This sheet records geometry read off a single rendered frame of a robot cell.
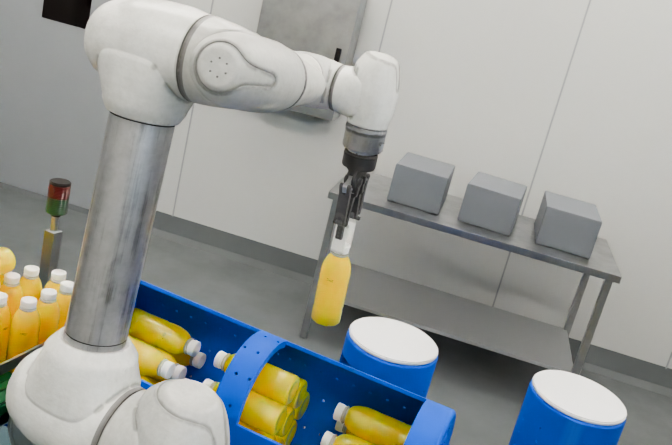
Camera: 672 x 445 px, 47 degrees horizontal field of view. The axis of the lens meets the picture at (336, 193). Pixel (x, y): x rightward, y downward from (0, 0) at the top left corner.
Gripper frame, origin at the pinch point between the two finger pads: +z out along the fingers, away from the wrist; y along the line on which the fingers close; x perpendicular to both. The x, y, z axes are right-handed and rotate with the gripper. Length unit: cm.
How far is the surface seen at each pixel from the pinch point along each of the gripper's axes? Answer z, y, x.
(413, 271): 139, 317, 45
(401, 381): 54, 40, -14
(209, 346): 39.7, -0.9, 28.1
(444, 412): 24.9, -13.0, -33.4
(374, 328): 48, 54, 1
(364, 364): 52, 38, -3
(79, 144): 112, 276, 290
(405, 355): 48, 44, -13
